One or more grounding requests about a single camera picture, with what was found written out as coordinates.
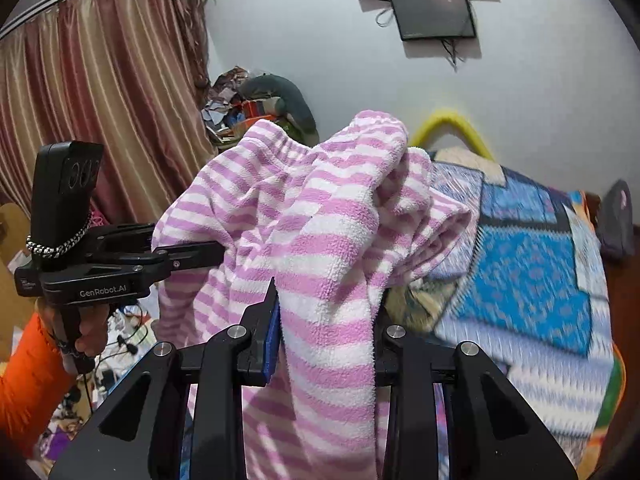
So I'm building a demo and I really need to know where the brown striped curtain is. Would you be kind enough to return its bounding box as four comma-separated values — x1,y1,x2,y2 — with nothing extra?
0,0,218,221

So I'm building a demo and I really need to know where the silver chain strap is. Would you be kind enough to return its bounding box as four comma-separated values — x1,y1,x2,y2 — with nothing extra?
25,212,95,261

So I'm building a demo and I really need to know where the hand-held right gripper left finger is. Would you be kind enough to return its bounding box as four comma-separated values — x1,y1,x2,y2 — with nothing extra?
47,277,281,480

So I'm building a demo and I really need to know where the person's left forearm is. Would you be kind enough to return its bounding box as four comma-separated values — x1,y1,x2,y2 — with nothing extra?
0,312,76,443

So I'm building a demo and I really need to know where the person's left hand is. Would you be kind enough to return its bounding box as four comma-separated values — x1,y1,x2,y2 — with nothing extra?
40,302,109,361

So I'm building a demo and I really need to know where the brown wooden board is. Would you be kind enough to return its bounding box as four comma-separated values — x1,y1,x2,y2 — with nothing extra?
0,202,46,356

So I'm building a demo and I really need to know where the pink striped fleece towel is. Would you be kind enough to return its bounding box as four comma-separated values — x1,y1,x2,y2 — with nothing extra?
151,109,473,480

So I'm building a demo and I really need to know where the blue patchwork quilt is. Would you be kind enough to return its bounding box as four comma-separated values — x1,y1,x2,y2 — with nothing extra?
380,146,618,480

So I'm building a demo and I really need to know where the yellow curved cushion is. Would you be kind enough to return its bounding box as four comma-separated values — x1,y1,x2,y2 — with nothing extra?
409,108,496,162

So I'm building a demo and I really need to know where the small black wall monitor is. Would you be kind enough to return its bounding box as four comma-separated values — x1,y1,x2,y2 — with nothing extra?
389,0,477,42

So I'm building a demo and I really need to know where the grey backpack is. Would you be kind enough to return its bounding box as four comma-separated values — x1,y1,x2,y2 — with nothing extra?
597,179,633,260

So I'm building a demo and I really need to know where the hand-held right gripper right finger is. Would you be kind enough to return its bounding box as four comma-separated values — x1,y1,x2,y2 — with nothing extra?
374,310,578,480

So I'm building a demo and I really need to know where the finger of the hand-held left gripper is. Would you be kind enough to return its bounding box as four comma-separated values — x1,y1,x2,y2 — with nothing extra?
107,223,158,253
152,241,226,272

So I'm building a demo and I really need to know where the pile of clutter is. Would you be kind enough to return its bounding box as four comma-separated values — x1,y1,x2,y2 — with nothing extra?
200,66,301,148

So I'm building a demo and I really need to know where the colourful fleece blanket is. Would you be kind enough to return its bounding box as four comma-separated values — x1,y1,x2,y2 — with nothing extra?
570,189,628,480

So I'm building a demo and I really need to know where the floor clutter with cables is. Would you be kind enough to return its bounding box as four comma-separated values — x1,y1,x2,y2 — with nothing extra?
42,305,161,466

